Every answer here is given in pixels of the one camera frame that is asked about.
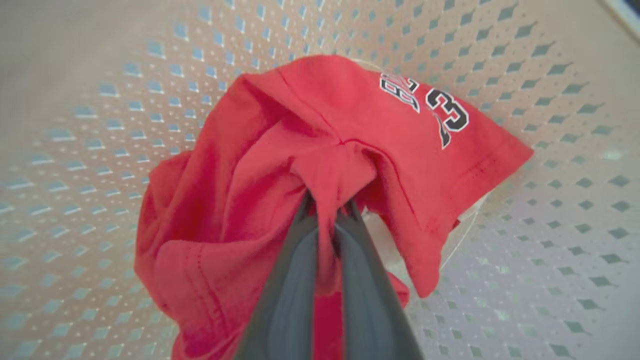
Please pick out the red jersey with number print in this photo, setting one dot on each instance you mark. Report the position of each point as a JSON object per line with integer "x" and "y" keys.
{"x": 310, "y": 125}

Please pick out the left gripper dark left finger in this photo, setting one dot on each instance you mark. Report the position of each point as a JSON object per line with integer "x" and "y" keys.
{"x": 285, "y": 300}

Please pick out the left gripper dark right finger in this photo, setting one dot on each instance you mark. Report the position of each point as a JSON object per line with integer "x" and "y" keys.
{"x": 370, "y": 300}

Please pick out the white perforated laundry basket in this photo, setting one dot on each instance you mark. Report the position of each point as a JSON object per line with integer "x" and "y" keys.
{"x": 100, "y": 100}

